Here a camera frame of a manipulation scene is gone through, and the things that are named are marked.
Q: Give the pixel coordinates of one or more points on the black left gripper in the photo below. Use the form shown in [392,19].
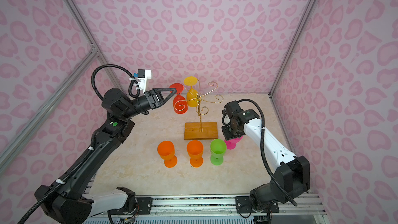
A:
[154,99]

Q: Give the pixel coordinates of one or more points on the gold wire glass rack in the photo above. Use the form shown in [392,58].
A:
[201,97]

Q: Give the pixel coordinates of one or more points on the aluminium frame post back right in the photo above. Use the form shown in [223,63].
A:
[300,29]

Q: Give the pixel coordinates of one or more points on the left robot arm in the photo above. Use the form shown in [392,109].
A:
[64,200]

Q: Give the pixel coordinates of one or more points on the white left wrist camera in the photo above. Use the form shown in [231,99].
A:
[141,79]

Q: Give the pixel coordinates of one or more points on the green wine glass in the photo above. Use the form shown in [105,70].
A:
[218,149]

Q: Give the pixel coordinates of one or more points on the orange wine glass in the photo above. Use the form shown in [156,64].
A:
[166,151]
[195,151]

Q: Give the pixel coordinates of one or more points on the aluminium frame left horizontal bar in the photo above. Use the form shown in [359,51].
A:
[26,133]

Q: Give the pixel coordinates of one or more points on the red wine glass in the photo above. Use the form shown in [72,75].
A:
[179,102]

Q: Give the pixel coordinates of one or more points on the wooden rack base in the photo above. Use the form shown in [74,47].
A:
[200,131]

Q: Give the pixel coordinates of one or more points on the pink wine glass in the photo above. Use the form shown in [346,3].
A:
[231,144]

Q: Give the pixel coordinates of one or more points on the yellow wine glass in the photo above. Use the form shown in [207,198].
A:
[192,93]

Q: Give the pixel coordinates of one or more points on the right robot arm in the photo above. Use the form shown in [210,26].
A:
[289,174]

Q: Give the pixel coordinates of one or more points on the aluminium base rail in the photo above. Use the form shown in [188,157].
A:
[215,209]

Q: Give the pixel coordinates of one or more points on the aluminium frame post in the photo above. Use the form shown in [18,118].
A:
[86,31]
[300,29]

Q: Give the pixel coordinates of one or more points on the aluminium frame post back left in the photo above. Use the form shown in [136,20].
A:
[86,31]

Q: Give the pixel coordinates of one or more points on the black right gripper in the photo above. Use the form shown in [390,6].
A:
[227,135]

